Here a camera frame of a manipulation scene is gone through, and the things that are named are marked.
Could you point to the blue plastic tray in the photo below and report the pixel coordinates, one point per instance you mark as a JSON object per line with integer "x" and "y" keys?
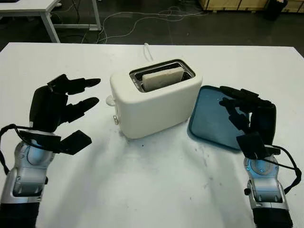
{"x": 209, "y": 126}

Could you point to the white desk with metal legs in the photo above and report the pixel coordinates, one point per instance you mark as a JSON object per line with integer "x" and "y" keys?
{"x": 35, "y": 7}

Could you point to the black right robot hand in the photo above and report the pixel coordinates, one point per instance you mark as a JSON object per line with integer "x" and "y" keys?
{"x": 263, "y": 116}

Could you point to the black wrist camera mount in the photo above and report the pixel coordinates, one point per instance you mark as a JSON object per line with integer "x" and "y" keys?
{"x": 73, "y": 142}
{"x": 251, "y": 145}

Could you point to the slice of white bread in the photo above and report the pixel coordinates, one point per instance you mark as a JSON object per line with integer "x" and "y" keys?
{"x": 161, "y": 79}

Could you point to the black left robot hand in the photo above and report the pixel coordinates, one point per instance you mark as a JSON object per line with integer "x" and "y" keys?
{"x": 46, "y": 109}

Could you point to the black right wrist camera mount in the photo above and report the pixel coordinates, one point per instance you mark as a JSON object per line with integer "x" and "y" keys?
{"x": 251, "y": 145}

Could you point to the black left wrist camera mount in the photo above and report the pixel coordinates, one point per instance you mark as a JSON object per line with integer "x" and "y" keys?
{"x": 73, "y": 142}

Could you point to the black trash bin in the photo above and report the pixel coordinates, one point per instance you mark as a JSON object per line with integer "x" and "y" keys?
{"x": 275, "y": 10}

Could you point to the white two-slot toaster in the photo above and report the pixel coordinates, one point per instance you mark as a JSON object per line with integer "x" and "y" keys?
{"x": 154, "y": 111}

